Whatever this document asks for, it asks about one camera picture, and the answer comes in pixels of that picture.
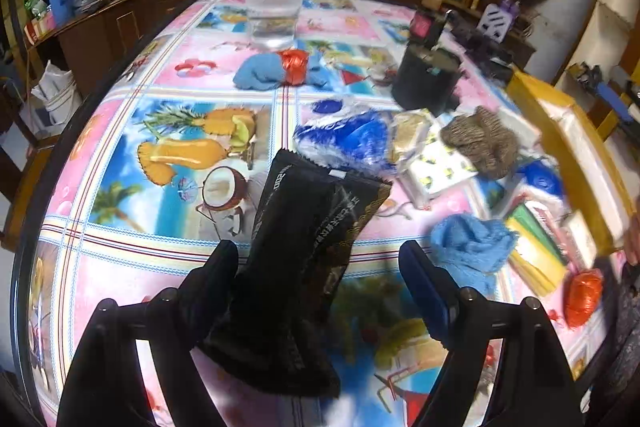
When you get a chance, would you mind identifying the multicoloured sponge pack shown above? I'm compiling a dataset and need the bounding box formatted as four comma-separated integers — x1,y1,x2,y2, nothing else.
505,202,571,298

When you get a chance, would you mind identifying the beige tissue pack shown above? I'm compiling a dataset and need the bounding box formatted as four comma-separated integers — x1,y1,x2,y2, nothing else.
392,109,441,168

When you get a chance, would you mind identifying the black snack packet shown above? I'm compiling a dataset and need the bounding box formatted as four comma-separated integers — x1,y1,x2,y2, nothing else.
197,148,393,398

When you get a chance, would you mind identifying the wooden chair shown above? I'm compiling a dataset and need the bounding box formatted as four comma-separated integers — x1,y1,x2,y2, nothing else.
0,77,66,253

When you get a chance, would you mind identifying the purple and white stand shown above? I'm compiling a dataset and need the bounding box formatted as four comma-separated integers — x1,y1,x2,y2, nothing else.
477,4,516,42

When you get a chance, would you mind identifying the black round device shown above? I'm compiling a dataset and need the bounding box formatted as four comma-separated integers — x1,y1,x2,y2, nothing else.
391,46,462,116

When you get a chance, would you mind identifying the clear plastic container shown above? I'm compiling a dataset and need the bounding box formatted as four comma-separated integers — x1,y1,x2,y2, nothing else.
243,0,307,50

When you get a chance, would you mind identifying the printed tablecloth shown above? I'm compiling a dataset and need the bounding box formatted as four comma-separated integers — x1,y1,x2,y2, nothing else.
20,0,621,427

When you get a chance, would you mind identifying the blue and white plastic packet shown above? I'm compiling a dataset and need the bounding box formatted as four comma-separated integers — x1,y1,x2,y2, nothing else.
292,98,401,178

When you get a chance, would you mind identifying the white sack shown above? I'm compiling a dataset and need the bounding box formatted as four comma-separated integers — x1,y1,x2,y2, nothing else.
31,59,83,138

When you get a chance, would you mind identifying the brown knit cloth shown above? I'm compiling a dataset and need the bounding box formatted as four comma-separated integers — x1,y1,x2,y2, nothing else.
440,106,521,180

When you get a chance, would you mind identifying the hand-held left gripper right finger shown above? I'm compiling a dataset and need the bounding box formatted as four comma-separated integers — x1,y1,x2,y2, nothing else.
398,240,586,427

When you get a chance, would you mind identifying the light blue cloth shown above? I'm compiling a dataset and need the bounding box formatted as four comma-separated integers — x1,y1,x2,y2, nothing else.
430,214,521,298

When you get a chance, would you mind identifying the clear plastic packet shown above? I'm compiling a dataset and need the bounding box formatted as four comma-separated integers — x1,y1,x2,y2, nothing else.
562,212,601,268

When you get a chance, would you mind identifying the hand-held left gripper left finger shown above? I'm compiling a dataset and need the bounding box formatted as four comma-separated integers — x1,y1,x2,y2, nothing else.
56,239,241,427

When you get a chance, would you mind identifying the orange mesh ball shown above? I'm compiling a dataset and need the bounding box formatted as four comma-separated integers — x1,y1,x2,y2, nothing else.
564,269,605,328

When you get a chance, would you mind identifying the white tissue pack yellow print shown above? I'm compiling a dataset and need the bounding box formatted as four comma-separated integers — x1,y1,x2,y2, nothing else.
402,142,478,208

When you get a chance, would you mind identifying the yellow box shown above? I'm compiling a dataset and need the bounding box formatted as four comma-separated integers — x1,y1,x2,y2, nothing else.
507,72,636,258

